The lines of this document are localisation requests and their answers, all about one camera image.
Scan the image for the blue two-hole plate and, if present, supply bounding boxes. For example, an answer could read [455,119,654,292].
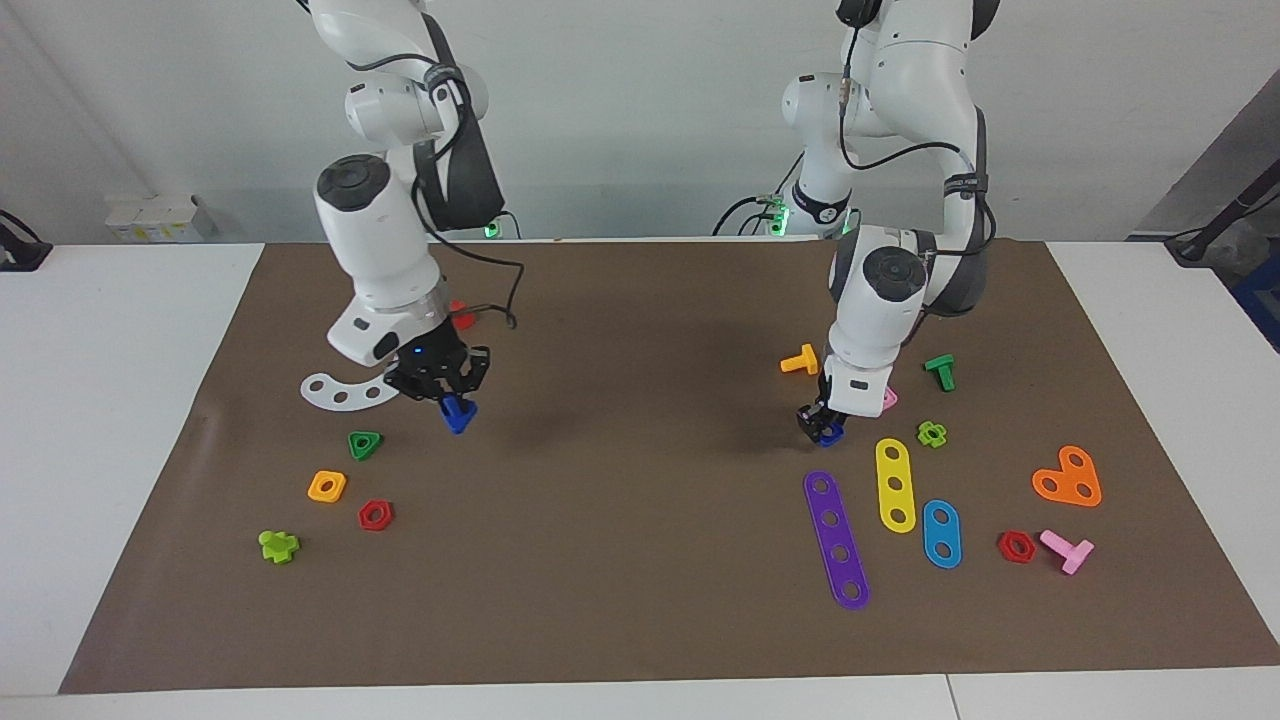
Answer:
[922,499,963,570]

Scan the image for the orange heart-shaped plate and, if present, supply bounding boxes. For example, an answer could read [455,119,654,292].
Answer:
[1031,445,1103,508]

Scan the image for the pink plastic screw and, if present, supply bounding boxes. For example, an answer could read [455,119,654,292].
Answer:
[1039,529,1095,576]

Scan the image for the blue crate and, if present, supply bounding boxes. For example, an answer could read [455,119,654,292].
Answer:
[1232,250,1280,353]

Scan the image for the yellow three-hole plate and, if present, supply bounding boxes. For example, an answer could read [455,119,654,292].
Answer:
[875,438,918,534]

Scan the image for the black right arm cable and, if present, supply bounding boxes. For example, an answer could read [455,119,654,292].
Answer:
[345,55,525,331]

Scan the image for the brown table mat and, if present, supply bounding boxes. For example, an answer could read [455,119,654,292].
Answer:
[58,240,1280,695]

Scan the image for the black base cable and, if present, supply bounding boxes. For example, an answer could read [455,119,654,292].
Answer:
[712,193,801,238]

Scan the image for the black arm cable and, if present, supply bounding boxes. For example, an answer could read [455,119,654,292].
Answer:
[836,0,997,251]
[345,55,525,331]

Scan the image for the black clamp mount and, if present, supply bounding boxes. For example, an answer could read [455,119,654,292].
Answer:
[0,210,53,273]

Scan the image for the white curved hole plate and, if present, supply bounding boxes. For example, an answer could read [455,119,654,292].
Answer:
[300,372,403,412]

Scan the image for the white cardboard box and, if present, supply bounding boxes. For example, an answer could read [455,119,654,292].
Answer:
[105,193,218,243]

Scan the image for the black stand with cable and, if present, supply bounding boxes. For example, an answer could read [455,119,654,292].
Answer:
[1165,165,1280,266]

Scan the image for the purple four-hole plate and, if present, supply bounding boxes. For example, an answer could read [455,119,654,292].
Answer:
[803,470,871,611]

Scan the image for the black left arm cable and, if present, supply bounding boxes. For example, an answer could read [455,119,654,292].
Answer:
[836,0,997,251]

